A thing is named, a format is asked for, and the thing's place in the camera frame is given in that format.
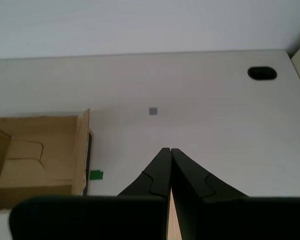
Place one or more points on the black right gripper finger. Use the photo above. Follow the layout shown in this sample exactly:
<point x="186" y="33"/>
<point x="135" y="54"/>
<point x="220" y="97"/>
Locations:
<point x="102" y="217"/>
<point x="227" y="217"/>

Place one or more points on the light wooden block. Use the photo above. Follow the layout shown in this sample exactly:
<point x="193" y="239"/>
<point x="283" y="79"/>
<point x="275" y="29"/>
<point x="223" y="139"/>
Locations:
<point x="173" y="225"/>

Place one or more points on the open brown cardboard box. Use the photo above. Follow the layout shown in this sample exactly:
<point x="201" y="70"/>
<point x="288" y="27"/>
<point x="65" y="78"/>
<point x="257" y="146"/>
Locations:
<point x="40" y="135"/>

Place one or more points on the green tape piece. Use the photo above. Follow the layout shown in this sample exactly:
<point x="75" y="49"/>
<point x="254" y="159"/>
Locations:
<point x="96" y="175"/>

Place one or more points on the grey tape square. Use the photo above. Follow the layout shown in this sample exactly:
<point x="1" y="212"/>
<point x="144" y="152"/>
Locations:
<point x="153" y="111"/>

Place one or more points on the black oval table grommet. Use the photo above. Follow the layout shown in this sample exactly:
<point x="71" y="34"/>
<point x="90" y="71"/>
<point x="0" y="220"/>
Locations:
<point x="262" y="73"/>

